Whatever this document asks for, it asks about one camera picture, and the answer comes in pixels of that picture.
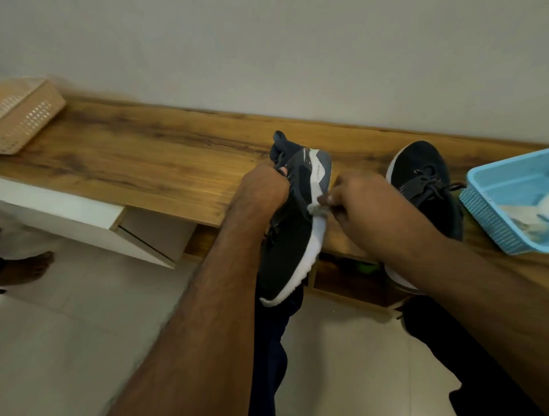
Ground person's right hand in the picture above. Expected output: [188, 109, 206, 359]
[317, 170, 440, 263]

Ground person's left hand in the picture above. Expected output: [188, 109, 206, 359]
[229, 162, 291, 222]

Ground used wipe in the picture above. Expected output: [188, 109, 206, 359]
[497, 203, 549, 243]

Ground person's left forearm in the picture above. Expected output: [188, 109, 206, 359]
[107, 205, 275, 416]

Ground person's right forearm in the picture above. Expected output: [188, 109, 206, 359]
[407, 233, 549, 412]

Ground blue plastic basket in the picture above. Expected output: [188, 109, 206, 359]
[459, 148, 549, 256]

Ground wooden table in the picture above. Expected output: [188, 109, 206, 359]
[0, 96, 549, 316]

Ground white drawer unit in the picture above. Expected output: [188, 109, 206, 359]
[0, 178, 197, 270]

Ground beige perforated basket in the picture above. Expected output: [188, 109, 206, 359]
[0, 77, 67, 156]

